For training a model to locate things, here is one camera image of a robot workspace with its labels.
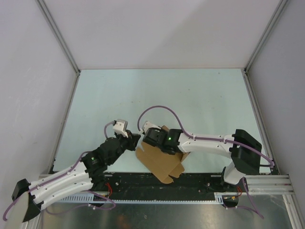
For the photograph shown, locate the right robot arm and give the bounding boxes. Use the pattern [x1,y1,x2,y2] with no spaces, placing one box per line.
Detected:
[142,126,262,191]

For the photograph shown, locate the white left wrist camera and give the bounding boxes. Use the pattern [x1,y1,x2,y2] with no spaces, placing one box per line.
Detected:
[112,119,128,138]

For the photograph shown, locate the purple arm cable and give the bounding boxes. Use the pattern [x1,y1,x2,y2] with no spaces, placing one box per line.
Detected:
[4,120,117,221]
[137,105,275,219]

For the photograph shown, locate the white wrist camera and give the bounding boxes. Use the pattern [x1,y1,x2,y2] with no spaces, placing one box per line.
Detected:
[140,121,161,135]
[112,119,128,138]

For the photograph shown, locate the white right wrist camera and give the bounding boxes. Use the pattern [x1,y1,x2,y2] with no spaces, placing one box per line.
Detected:
[140,121,161,135]

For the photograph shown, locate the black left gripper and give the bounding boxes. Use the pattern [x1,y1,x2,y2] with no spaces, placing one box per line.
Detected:
[108,129,141,165]

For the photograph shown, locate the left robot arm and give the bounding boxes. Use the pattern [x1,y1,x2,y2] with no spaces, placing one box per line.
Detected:
[12,130,141,222]

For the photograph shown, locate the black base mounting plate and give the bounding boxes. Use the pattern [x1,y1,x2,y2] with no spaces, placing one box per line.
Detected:
[103,172,245,192]

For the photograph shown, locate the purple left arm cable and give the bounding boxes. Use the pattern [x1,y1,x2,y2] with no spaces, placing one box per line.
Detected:
[4,120,117,221]

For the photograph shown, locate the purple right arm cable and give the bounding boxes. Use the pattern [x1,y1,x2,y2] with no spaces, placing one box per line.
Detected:
[137,105,275,219]

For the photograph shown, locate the grey slotted cable duct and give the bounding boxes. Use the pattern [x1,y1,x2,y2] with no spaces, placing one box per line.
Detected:
[59,192,224,205]

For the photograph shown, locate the brown cardboard paper box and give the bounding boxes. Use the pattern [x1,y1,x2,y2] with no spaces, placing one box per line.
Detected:
[135,126,189,181]

